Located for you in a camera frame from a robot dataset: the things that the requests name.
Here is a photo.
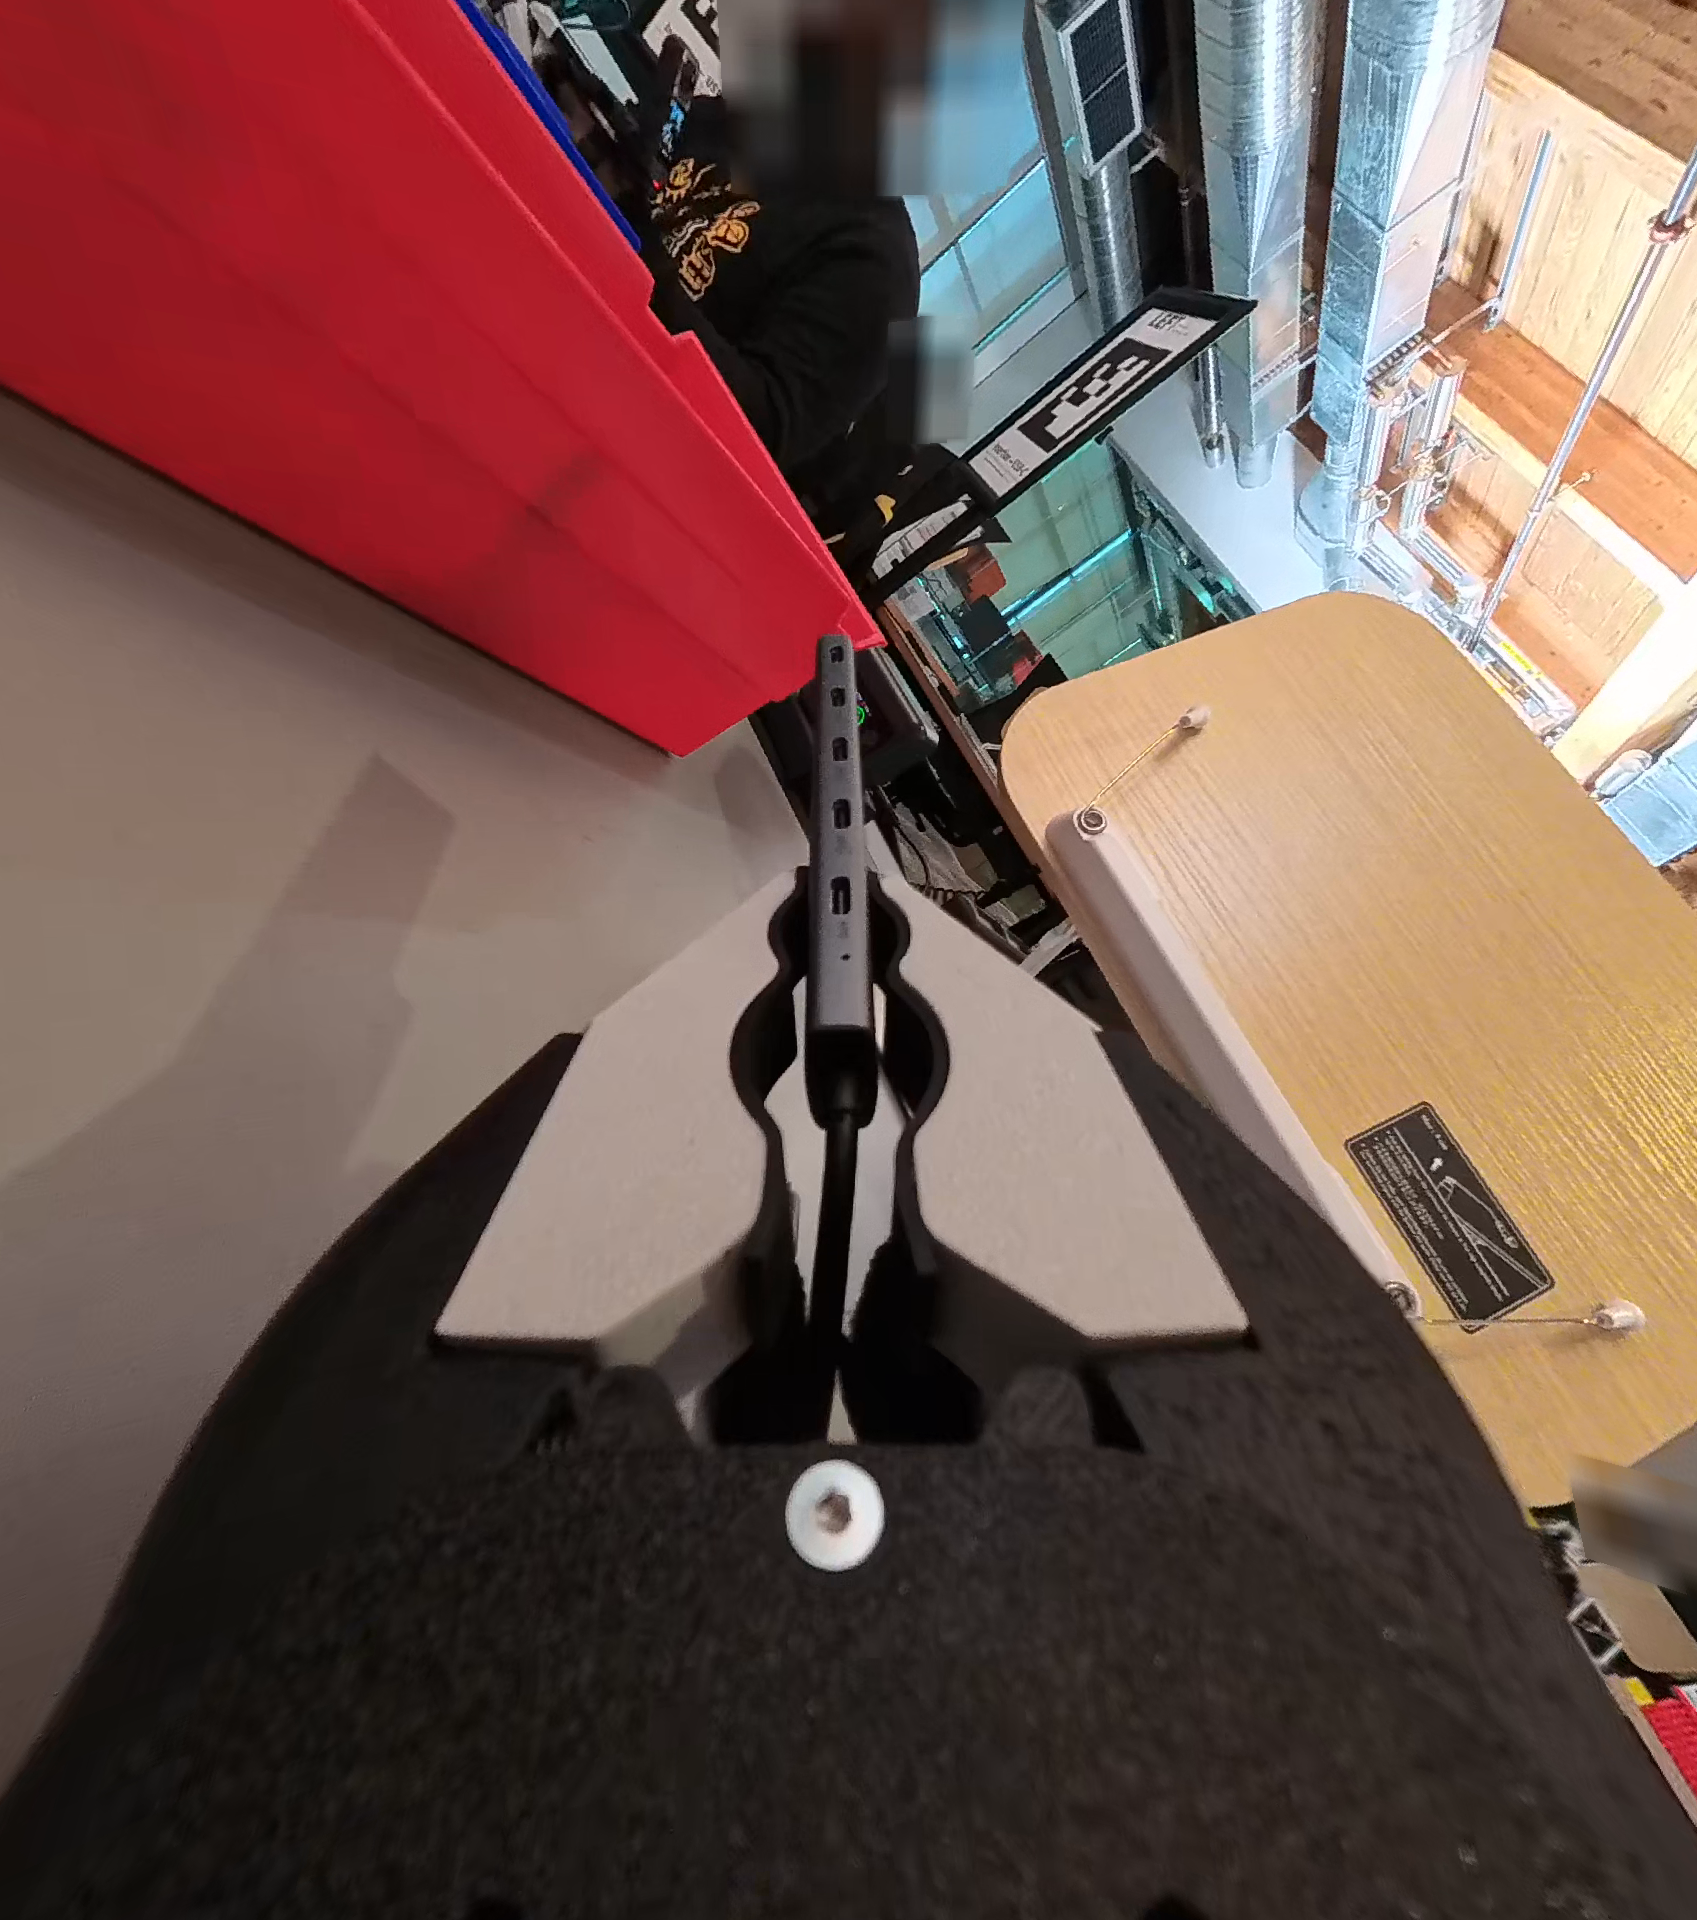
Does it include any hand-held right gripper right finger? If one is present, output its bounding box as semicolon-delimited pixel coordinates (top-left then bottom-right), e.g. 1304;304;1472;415
870;877;1252;1353

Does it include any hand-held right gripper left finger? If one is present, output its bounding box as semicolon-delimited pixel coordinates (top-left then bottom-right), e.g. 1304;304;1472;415
433;871;809;1361

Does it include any grey hub with black cable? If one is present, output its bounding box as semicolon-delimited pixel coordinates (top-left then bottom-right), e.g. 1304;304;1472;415
795;633;886;1412

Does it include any red plastic bin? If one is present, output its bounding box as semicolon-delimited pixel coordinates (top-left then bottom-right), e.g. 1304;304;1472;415
0;0;886;756

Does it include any grey desk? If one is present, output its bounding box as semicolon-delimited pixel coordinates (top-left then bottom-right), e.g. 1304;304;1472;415
0;331;826;1892

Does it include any wooden board stand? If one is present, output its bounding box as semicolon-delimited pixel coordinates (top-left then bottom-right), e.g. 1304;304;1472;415
999;588;1697;1507

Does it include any black power station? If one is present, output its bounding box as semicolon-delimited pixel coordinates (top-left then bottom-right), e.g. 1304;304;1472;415
781;667;942;805

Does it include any black framed tag sign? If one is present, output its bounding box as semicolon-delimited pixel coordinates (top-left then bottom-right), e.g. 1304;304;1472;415
969;288;1259;501

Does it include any ceiling air vent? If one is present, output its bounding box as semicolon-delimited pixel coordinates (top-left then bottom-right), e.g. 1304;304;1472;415
1055;0;1152;170

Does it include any silver round duct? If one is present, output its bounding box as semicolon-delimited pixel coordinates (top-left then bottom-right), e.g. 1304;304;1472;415
1190;0;1315;490

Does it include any foil wrapped duct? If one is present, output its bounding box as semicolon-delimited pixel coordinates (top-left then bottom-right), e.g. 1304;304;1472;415
1298;0;1507;591

